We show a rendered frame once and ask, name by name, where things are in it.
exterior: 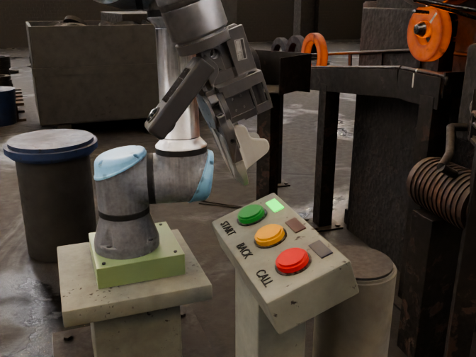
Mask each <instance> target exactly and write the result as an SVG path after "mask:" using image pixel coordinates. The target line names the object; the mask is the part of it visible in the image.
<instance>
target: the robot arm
mask: <svg viewBox="0 0 476 357"><path fill-rule="evenodd" d="M94 1H96V2H98V3H101V4H105V5H108V6H113V7H116V8H120V9H130V10H147V19H148V20H149V21H150V22H151V23H152V24H153V25H154V27H155V35H156V47H157V71H158V83H159V104H158V105H157V107H156V108H153V109H152V110H151V111H150V112H149V115H148V116H147V120H146V121H145V123H144V126H145V128H146V129H147V130H148V132H149V133H150V134H152V135H154V136H155V137H156V138H157V139H159V140H160V141H158V143H156V145H155V150H156V153H147V151H146V150H145V148H144V147H142V146H135V145H131V146H124V147H118V148H115V149H110V150H108V151H106V152H104V153H102V154H100V155H99V156H97V158H96V160H95V162H94V173H95V175H94V180H95V182H96V195H97V202H98V214H99V219H98V224H97V228H96V233H95V237H94V241H93V242H94V249H95V252H96V253H97V254H98V255H99V256H102V257H104V258H107V259H117V260H123V259H134V258H138V257H141V256H145V255H147V254H149V253H151V252H153V251H154V250H155V249H156V248H157V247H158V246H159V232H158V230H157V227H156V225H155V223H154V220H153V219H152V216H151V214H150V209H149V204H158V203H183V202H188V203H191V202H193V201H201V200H206V199H207V198H208V197H209V195H210V192H211V188H212V183H213V168H214V166H213V164H214V154H213V151H211V150H209V149H207V143H206V142H205V141H204V140H203V139H202V138H201V137H200V127H199V109H200V111H201V113H202V115H203V117H204V118H205V121H206V122H207V124H208V127H209V128H210V131H211V133H212V136H213V138H214V140H215V142H216V144H217V147H218V149H219V150H220V152H221V154H222V157H223V159H224V161H225V163H226V165H227V166H228V168H229V170H230V172H231V174H232V176H233V177H234V178H235V179H236V180H238V181H239V182H240V183H242V184H243V185H244V186H245V185H247V184H249V182H248V176H247V169H248V168H249V167H250V166H251V165H252V164H254V163H255V162H256V161H258V160H259V159H260V158H262V156H264V155H265V154H266V153H267V152H268V151H269V143H268V141H267V140H266V139H264V138H260V137H259V135H258V134H257V133H255V132H248V130H247V128H246V127H245V126H244V125H240V124H239V123H238V122H237V121H240V120H242V119H245V120H246V119H249V118H251V117H253V116H255V115H258V114H260V113H262V112H264V111H267V110H269V109H271V108H273V104H272V101H271V97H270V95H269V92H268V89H267V86H266V82H265V79H264V76H263V73H262V71H261V70H260V69H257V68H256V64H255V61H254V58H253V55H252V53H251V49H250V46H249V43H248V40H247V37H246V34H245V32H244V28H243V25H242V24H240V25H237V24H235V23H233V24H232V25H229V26H226V25H227V22H228V21H227V17H226V15H225V11H224V9H223V6H222V2H221V0H94ZM225 26H226V27H225ZM212 49H213V51H214V53H213V55H212V56H210V51H211V50H212ZM261 82H262V83H261ZM264 90H265V92H266V95H265V93H264ZM266 96H267V99H268V100H267V99H266ZM198 107H199V108H198Z"/></svg>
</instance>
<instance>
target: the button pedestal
mask: <svg viewBox="0 0 476 357"><path fill-rule="evenodd" d="M273 199H276V200H277V201H278V202H279V203H280V204H281V205H282V206H283V207H284V208H283V209H281V210H279V211H277V212H274V211H272V209H270V208H269V207H268V206H267V204H266V203H267V202H268V201H270V200H273ZM254 204H256V205H261V206H262V207H263V209H264V212H265V213H264V215H263V217H262V218H261V219H259V220H257V221H256V222H253V223H249V224H242V223H240V222H239V220H238V218H237V215H238V213H239V211H240V210H241V209H242V208H245V207H246V206H248V205H254ZM248 205H245V206H244V207H242V208H240V209H238V210H235V211H234V212H231V213H229V214H227V215H225V216H223V217H221V218H219V219H217V220H214V221H212V227H213V229H214V231H215V234H216V236H217V239H218V241H219V243H220V246H221V247H222V249H223V251H224V252H225V253H226V255H227V257H228V258H229V260H230V261H231V262H232V265H233V266H234V267H235V357H305V330H306V321H307V320H309V319H311V318H313V317H315V316H317V315H318V314H320V313H322V312H324V311H326V310H328V309H330V308H331V307H333V306H335V305H338V304H339V303H341V302H343V301H345V300H347V299H349V298H351V297H353V296H354V295H356V294H358V293H359V289H358V285H357V282H356V278H355V276H354V272H353V269H352V266H351V262H350V261H349V260H348V259H347V258H346V257H345V256H344V255H343V254H342V253H341V252H340V251H339V250H338V249H336V248H335V247H334V246H333V245H332V244H331V243H329V242H328V241H327V240H326V239H325V238H324V237H323V236H322V235H321V234H320V233H319V232H318V231H317V230H315V229H314V228H313V227H312V226H311V225H309V224H308V223H307V222H306V221H305V220H304V219H303V218H301V217H300V216H299V215H298V214H297V213H296V212H295V211H294V210H293V209H292V208H291V207H290V206H289V205H287V204H286V203H285V202H284V201H283V200H282V199H280V198H279V197H278V196H277V195H276V194H275V193H271V194H269V195H267V196H265V197H262V198H260V199H258V200H256V201H254V202H253V203H250V204H248ZM294 217H295V218H296V219H297V220H299V221H300V222H301V223H302V224H303V225H304V226H305V227H306V229H304V230H302V231H300V232H298V233H295V232H294V231H292V230H291V228H289V226H287V225H286V223H285V222H286V221H288V220H290V219H292V218H294ZM270 224H277V225H280V226H282V227H283V230H284V232H285V234H284V237H283V238H282V239H281V240H280V241H279V242H277V243H275V244H272V245H269V246H261V245H258V244H257V243H256V240H255V238H254V236H255V234H256V233H257V231H258V230H259V229H260V228H262V227H263V226H266V225H270ZM317 240H320V241H321V242H322V243H323V244H325V245H326V246H327V247H328V248H329V249H330V250H331V251H332V252H333V254H330V255H328V256H326V257H324V258H323V259H321V258H320V257H319V256H318V255H317V254H316V253H315V252H314V251H313V250H312V249H311V248H310V247H309V246H308V245H309V244H311V243H313V242H315V241H317ZM290 248H300V249H304V250H305V251H306V252H307V254H308V256H309V261H308V263H307V265H306V266H305V267H304V268H302V269H300V270H299V271H296V272H293V273H283V272H280V271H279V270H278V268H277V266H276V259H277V257H278V256H279V254H280V253H281V252H283V251H285V250H286V249H290Z"/></svg>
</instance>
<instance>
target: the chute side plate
mask: <svg viewBox="0 0 476 357"><path fill-rule="evenodd" d="M413 73H414V85H413V88H412V79H413ZM319 83H322V84H326V85H327V91H330V92H338V93H346V94H360V95H368V96H382V97H390V98H398V99H402V100H404V101H409V102H411V103H415V104H418V105H419V102H420V95H421V94H423V95H427V96H432V97H434V103H433V109H435V110H438V107H439V101H440V95H441V84H442V78H440V77H437V76H430V75H426V74H420V73H416V72H410V71H406V70H402V69H315V68H311V77H310V90H316V91H319Z"/></svg>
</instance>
